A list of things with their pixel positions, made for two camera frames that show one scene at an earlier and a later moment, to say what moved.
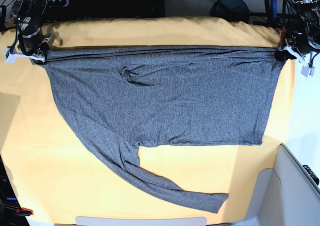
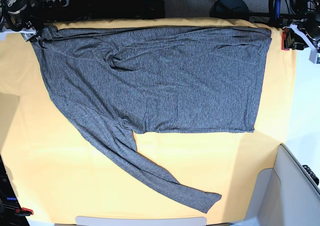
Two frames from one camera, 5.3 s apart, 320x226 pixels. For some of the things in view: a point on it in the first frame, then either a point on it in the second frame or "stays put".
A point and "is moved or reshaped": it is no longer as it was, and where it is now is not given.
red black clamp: [23, 212] stays put
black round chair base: [232, 8] stays put
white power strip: [58, 2] stays put
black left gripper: [31, 42] → [16, 21]
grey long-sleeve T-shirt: [127, 98] is moved or reshaped
